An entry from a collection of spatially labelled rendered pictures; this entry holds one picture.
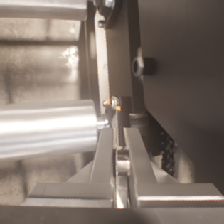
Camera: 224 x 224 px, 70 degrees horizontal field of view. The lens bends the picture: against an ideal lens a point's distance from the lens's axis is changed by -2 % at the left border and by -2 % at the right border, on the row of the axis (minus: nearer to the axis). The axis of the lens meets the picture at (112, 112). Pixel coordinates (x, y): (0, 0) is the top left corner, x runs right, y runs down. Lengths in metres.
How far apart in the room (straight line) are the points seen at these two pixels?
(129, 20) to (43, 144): 0.27
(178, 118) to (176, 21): 0.10
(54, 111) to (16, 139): 0.08
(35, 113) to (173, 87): 0.24
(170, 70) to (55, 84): 1.09
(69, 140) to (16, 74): 1.03
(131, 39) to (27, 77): 1.03
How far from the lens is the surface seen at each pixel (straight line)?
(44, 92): 1.24
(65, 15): 0.41
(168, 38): 0.20
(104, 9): 0.42
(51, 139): 0.31
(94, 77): 0.90
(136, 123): 0.37
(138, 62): 0.22
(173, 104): 0.19
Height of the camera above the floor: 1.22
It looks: 77 degrees down
